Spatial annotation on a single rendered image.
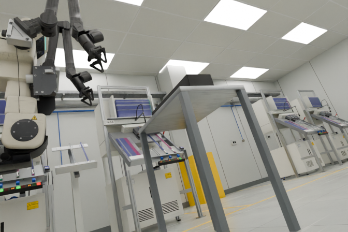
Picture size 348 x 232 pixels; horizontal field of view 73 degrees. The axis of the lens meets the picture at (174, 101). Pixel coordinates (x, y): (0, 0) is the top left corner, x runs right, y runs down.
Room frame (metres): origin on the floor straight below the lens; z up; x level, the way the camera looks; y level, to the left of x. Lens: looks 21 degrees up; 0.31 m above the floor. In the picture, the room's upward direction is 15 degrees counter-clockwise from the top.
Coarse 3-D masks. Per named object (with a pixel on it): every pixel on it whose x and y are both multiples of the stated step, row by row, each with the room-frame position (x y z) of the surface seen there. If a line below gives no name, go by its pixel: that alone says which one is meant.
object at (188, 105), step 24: (192, 96) 1.23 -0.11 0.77; (216, 96) 1.34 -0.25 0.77; (240, 96) 1.34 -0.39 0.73; (168, 120) 1.55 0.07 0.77; (192, 120) 1.12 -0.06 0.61; (144, 144) 1.68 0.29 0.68; (192, 144) 1.14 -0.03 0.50; (264, 144) 1.33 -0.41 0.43; (216, 192) 1.13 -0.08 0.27; (216, 216) 1.12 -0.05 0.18; (288, 216) 1.33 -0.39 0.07
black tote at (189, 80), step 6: (186, 78) 1.24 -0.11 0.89; (192, 78) 1.24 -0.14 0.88; (198, 78) 1.27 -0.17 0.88; (204, 78) 1.29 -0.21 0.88; (210, 78) 1.31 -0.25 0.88; (180, 84) 1.30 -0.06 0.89; (186, 84) 1.25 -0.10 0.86; (192, 84) 1.24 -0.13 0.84; (198, 84) 1.26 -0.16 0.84; (204, 84) 1.28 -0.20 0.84; (210, 84) 1.30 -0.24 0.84; (174, 90) 1.37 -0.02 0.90; (168, 96) 1.45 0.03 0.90; (162, 102) 1.54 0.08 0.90; (156, 108) 1.63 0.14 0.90
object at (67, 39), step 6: (66, 24) 1.32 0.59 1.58; (66, 30) 1.33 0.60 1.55; (66, 36) 1.34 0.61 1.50; (66, 42) 1.34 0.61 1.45; (66, 48) 1.34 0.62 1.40; (66, 54) 1.34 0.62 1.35; (72, 54) 1.36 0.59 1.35; (66, 60) 1.33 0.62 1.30; (72, 60) 1.35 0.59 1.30; (66, 66) 1.33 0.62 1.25; (72, 66) 1.35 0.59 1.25; (66, 72) 1.34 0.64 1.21
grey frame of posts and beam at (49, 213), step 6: (0, 126) 2.20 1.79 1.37; (0, 132) 2.20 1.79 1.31; (42, 186) 2.43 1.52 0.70; (48, 186) 2.03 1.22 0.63; (42, 192) 2.45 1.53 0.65; (48, 192) 2.03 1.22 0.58; (48, 198) 2.03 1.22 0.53; (48, 204) 2.05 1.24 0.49; (48, 210) 2.45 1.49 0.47; (48, 216) 2.45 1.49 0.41; (54, 216) 2.05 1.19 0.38; (48, 222) 2.45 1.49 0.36; (54, 222) 2.05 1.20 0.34; (54, 228) 2.04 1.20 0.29
